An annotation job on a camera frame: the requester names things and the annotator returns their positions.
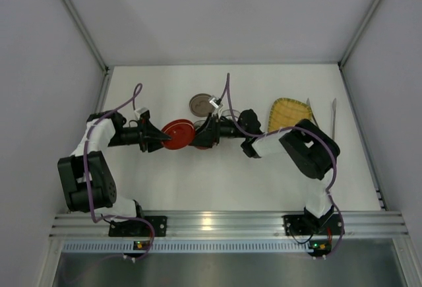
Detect red lunch box lid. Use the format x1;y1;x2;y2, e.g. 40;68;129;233
162;119;195;150

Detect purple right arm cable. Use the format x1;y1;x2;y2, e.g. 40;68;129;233
219;73;346;261

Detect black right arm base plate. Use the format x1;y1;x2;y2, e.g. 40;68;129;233
282;214;343;237

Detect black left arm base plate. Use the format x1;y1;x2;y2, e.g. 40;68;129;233
108;216;167;238

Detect red steel lunch box bowl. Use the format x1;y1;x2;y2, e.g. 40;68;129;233
191;120;214;150

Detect beige steel lunch box bowl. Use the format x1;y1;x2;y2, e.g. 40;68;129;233
221;109;240;121

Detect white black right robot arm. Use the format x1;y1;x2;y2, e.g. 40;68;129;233
191;109;340;229

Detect slotted grey cable duct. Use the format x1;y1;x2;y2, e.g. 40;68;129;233
62;239;331;253

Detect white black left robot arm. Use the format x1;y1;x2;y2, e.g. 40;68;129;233
57;108;171;222

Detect aluminium front frame rail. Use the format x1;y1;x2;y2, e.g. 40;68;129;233
49;210;409;239

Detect bamboo woven serving tray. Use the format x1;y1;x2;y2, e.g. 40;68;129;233
267;98;313;133

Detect stainless steel food tongs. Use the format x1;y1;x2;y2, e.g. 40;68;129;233
306;98;337;140

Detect aluminium frame rail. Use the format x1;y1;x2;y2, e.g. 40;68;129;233
60;0;109;92
49;210;409;239

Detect beige lunch box lid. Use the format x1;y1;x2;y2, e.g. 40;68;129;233
189;93;215;117

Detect aluminium left side frame rail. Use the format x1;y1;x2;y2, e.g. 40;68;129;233
60;0;109;92

